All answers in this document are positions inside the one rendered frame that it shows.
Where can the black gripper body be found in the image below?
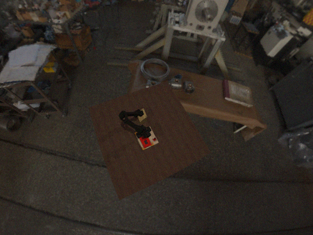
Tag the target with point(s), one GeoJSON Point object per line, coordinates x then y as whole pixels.
{"type": "Point", "coordinates": [139, 135]}

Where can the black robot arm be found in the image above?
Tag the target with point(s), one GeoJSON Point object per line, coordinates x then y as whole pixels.
{"type": "Point", "coordinates": [139, 129]}

